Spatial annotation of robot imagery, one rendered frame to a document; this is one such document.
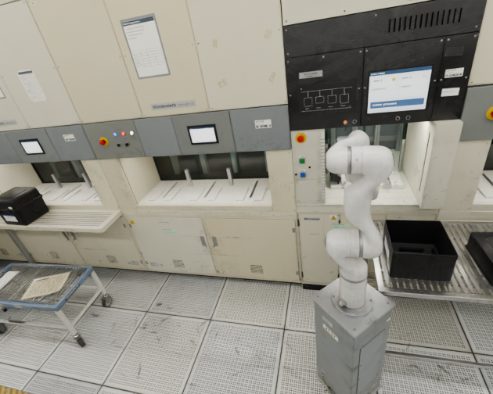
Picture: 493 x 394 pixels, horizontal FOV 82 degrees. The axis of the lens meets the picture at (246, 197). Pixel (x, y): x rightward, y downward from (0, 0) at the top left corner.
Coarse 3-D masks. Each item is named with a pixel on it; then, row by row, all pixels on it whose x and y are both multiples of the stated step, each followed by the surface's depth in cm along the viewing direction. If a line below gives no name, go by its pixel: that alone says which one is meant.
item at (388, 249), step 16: (384, 224) 161; (400, 224) 160; (416, 224) 158; (432, 224) 155; (384, 240) 161; (400, 240) 165; (416, 240) 163; (432, 240) 160; (448, 240) 141; (400, 256) 139; (416, 256) 137; (432, 256) 134; (448, 256) 132; (400, 272) 144; (416, 272) 141; (432, 272) 139; (448, 272) 137
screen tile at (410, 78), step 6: (402, 78) 144; (408, 78) 144; (414, 78) 143; (420, 78) 143; (426, 78) 142; (420, 84) 144; (402, 90) 147; (408, 90) 146; (414, 90) 146; (420, 90) 145; (402, 96) 149; (408, 96) 148
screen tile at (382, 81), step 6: (378, 78) 147; (384, 78) 146; (390, 78) 146; (396, 78) 145; (372, 84) 149; (378, 84) 148; (384, 84) 148; (390, 84) 147; (396, 84) 146; (390, 90) 148; (396, 90) 148; (372, 96) 152; (378, 96) 151; (384, 96) 151; (390, 96) 150
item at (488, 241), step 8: (472, 232) 152; (480, 232) 151; (488, 232) 150; (472, 240) 151; (480, 240) 146; (488, 240) 145; (472, 248) 151; (480, 248) 143; (488, 248) 141; (472, 256) 150; (480, 256) 143; (488, 256) 137; (480, 264) 143; (488, 264) 137; (488, 272) 137; (488, 280) 137
